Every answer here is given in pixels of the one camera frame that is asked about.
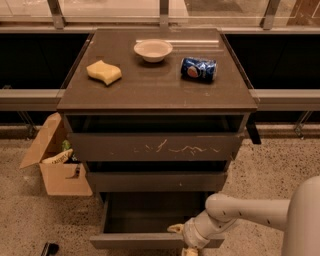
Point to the snack bag in box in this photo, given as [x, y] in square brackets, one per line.
[59, 158]

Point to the yellow sponge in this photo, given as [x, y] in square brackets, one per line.
[104, 72]

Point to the metal window railing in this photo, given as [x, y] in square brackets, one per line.
[230, 16]

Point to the blue Pepsi can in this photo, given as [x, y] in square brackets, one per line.
[198, 68]

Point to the white bowl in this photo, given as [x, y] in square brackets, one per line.
[153, 50]

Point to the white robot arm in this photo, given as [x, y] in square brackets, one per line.
[297, 217]

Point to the cardboard box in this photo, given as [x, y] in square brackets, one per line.
[63, 179]

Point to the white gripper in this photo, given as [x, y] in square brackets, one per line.
[188, 232]

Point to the scratched top drawer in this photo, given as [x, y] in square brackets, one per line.
[155, 137]

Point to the dark grey drawer cabinet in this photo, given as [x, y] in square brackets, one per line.
[158, 88]

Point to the small black floor object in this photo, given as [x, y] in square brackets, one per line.
[50, 249]

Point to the green item in box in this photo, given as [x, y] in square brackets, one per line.
[66, 145]

